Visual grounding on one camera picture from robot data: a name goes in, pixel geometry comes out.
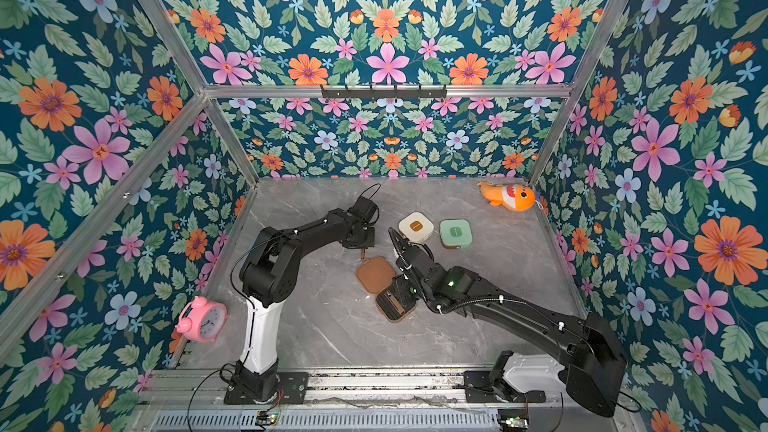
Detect cream nail clipper case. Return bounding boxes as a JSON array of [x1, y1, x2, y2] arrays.
[[398, 212, 435, 244]]

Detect brown nail clipper case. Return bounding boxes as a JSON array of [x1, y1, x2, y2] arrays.
[[356, 256, 417, 323]]

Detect green nail clipper case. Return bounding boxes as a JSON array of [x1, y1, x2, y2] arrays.
[[439, 219, 473, 249]]

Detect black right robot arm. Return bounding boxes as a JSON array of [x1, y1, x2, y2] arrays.
[[388, 228, 629, 417]]

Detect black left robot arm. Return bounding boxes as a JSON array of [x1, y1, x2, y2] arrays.
[[227, 195, 379, 403]]

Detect orange clownfish plush toy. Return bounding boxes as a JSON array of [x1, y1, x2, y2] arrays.
[[478, 182, 536, 212]]

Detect pink alarm clock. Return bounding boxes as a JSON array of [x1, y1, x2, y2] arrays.
[[175, 296, 228, 343]]

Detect black hook rail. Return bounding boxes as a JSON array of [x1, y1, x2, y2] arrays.
[[320, 85, 448, 100]]

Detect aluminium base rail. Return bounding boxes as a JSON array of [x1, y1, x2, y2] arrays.
[[149, 365, 634, 409]]

